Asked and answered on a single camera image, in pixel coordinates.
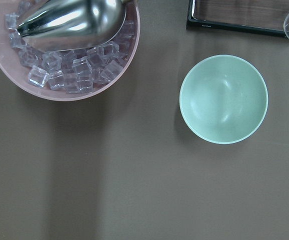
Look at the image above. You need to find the pink bowl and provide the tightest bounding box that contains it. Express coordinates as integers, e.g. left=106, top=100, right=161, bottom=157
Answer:
left=0, top=0, right=140, bottom=102

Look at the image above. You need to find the metal ice scoop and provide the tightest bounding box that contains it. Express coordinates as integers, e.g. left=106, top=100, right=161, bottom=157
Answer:
left=16, top=0, right=132, bottom=53

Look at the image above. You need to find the black wooden tray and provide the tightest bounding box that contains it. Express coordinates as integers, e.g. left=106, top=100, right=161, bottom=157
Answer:
left=186, top=0, right=289, bottom=37

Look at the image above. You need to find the mint green bowl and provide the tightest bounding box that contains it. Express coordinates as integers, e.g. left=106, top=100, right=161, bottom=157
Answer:
left=179, top=54, right=269, bottom=145

